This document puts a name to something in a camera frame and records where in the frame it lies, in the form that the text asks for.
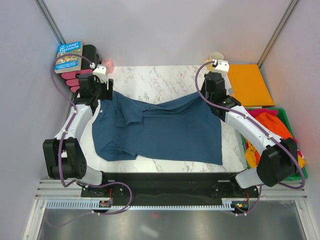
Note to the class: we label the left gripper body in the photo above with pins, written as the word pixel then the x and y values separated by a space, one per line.
pixel 100 91

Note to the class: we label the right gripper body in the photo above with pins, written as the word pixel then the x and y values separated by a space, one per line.
pixel 204 92

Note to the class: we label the blue t shirt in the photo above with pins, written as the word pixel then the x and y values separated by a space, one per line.
pixel 183 129

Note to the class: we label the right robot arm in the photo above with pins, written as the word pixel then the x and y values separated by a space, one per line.
pixel 278 155

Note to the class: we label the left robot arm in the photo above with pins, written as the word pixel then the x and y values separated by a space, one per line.
pixel 63 154

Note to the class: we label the white board under folder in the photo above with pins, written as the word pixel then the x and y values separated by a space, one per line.
pixel 228 87

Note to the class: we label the small pink box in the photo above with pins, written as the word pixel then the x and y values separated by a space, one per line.
pixel 109 65

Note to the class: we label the black pink organizer rack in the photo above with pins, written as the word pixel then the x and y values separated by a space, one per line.
pixel 71 78

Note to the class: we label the orange folder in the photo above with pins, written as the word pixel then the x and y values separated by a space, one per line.
pixel 248 85

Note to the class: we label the yellow mug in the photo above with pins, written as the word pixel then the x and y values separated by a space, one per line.
pixel 215 58

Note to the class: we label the blue treehouse book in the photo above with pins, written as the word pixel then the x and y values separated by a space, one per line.
pixel 69 63

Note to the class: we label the magenta t shirt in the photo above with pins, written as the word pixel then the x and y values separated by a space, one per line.
pixel 268 118

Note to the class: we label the orange t shirt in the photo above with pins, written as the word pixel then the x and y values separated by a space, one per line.
pixel 270 120

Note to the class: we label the yellow t shirt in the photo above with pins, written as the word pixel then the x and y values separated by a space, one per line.
pixel 253 157

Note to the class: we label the green plastic bin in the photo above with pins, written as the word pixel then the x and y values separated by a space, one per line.
pixel 282 115

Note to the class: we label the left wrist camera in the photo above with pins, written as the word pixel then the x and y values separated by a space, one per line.
pixel 100 71

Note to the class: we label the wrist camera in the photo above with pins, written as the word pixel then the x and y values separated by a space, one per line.
pixel 221 66
pixel 100 71

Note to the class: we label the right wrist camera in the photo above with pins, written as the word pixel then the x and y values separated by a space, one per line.
pixel 221 66

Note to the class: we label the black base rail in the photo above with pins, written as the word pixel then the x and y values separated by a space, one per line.
pixel 170 188

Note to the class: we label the white slotted cable duct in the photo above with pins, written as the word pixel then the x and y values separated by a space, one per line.
pixel 96 204

